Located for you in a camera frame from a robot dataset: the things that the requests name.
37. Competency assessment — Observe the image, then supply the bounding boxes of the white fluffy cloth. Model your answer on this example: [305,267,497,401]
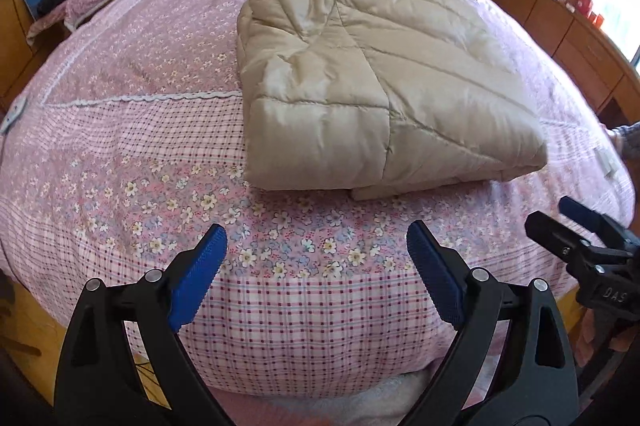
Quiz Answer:
[250,368,451,426]

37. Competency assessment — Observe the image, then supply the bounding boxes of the red boxes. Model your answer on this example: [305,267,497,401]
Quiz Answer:
[574,0,607,27]

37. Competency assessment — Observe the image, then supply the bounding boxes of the pink floral bedspread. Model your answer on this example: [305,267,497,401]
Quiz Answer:
[0,0,636,399]

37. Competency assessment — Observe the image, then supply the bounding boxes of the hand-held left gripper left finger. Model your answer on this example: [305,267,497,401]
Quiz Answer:
[54,223,236,426]

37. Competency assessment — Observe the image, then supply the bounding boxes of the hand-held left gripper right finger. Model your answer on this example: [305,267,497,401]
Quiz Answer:
[400,220,581,426]

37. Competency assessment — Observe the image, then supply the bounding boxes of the wooden dresser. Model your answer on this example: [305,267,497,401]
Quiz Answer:
[480,0,640,127]

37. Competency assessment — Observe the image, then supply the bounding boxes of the beige puffer jacket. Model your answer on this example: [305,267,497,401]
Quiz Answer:
[236,0,548,201]

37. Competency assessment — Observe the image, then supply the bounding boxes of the grey patterned cloth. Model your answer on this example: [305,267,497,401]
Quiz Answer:
[607,123,640,167]

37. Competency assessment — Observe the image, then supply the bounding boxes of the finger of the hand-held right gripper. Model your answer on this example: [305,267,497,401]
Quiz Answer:
[559,196,640,251]
[525,211,601,277]

